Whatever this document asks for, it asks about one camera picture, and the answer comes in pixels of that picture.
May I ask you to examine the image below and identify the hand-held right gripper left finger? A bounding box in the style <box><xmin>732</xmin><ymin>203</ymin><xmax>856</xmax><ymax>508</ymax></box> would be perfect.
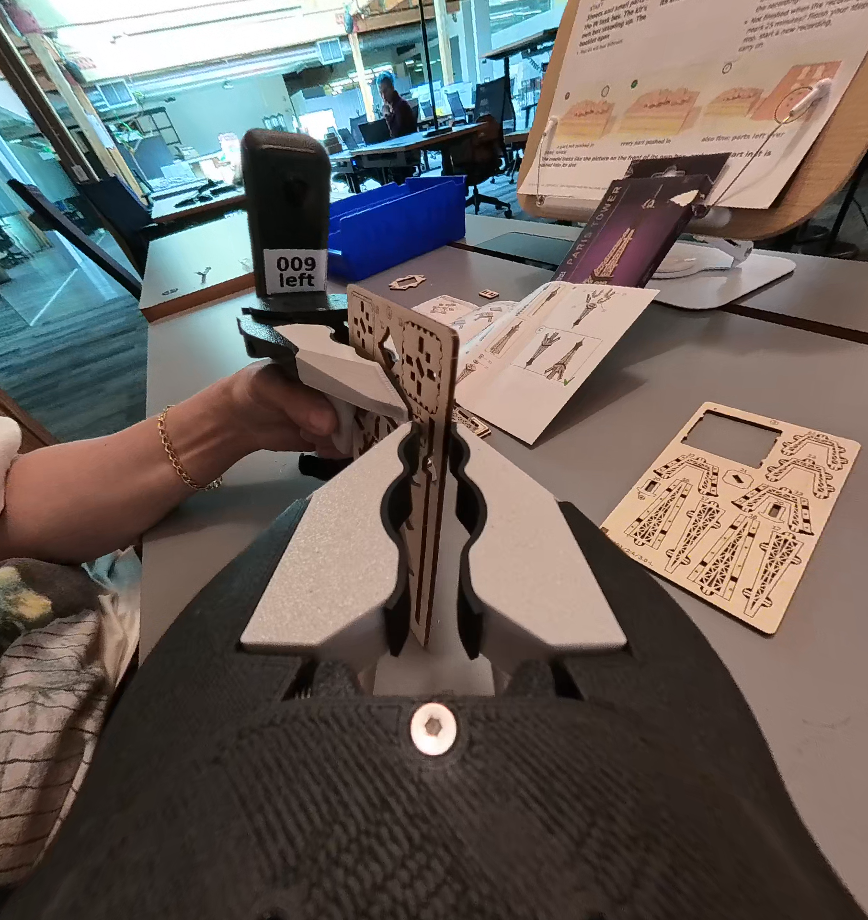
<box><xmin>239</xmin><ymin>422</ymin><xmax>417</xmax><ymax>661</ymax></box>

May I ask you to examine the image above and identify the wooden tower puzzle sheet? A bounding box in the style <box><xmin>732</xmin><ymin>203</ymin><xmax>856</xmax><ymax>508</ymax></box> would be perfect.
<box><xmin>599</xmin><ymin>401</ymin><xmax>862</xmax><ymax>635</ymax></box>

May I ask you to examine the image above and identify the wooden board book stand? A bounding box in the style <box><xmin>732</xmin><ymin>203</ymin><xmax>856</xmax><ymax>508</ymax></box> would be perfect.
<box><xmin>514</xmin><ymin>0</ymin><xmax>868</xmax><ymax>311</ymax></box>

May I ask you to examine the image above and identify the blue plastic bin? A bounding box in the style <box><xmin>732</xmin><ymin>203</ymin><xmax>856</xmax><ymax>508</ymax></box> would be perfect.
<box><xmin>328</xmin><ymin>174</ymin><xmax>468</xmax><ymax>283</ymax></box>

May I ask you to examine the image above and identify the person's left forearm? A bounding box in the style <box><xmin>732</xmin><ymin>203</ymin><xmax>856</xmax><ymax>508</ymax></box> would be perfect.
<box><xmin>0</xmin><ymin>406</ymin><xmax>223</xmax><ymax>569</ymax></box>

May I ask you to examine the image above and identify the wooden arch puzzle sheet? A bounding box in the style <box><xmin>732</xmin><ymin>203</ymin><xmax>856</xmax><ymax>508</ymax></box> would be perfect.
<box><xmin>346</xmin><ymin>284</ymin><xmax>462</xmax><ymax>651</ymax></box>

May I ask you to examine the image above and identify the gold chain bracelet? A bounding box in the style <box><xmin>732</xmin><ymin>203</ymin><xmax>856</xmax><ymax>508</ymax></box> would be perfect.
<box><xmin>156</xmin><ymin>405</ymin><xmax>224</xmax><ymax>493</ymax></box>

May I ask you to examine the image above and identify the white instruction booklet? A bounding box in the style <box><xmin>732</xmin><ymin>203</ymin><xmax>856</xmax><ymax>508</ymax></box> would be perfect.
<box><xmin>412</xmin><ymin>282</ymin><xmax>661</xmax><ymax>444</ymax></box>

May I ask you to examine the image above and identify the person's left hand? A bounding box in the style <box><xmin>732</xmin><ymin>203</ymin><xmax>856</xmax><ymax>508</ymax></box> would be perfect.
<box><xmin>218</xmin><ymin>358</ymin><xmax>349</xmax><ymax>481</ymax></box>

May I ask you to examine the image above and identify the dark purple puzzle box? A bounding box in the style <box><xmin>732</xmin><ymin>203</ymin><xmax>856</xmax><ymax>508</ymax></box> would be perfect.
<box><xmin>551</xmin><ymin>151</ymin><xmax>731</xmax><ymax>288</ymax></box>

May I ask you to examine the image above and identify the printed instruction paper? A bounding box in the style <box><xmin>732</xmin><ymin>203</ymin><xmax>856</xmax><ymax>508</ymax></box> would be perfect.
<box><xmin>518</xmin><ymin>0</ymin><xmax>868</xmax><ymax>209</ymax></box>

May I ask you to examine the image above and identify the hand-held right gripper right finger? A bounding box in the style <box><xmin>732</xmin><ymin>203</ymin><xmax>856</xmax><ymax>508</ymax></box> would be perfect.
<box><xmin>456</xmin><ymin>430</ymin><xmax>630</xmax><ymax>662</ymax></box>

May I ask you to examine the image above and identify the wooden tower model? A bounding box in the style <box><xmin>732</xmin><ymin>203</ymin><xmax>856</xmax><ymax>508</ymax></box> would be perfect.
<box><xmin>448</xmin><ymin>404</ymin><xmax>494</xmax><ymax>441</ymax></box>

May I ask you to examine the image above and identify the white striped cloth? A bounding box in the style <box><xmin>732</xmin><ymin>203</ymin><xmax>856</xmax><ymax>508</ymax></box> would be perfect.
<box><xmin>0</xmin><ymin>611</ymin><xmax>142</xmax><ymax>874</ymax></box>

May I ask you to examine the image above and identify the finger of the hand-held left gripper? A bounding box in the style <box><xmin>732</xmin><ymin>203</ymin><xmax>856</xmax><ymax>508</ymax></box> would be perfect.
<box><xmin>271</xmin><ymin>321</ymin><xmax>410</xmax><ymax>423</ymax></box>

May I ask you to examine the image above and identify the grey desk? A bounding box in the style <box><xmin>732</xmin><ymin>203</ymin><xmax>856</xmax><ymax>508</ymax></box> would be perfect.
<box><xmin>445</xmin><ymin>212</ymin><xmax>868</xmax><ymax>347</ymax></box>
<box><xmin>139</xmin><ymin>208</ymin><xmax>334</xmax><ymax>322</ymax></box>
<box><xmin>138</xmin><ymin>244</ymin><xmax>868</xmax><ymax>920</ymax></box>

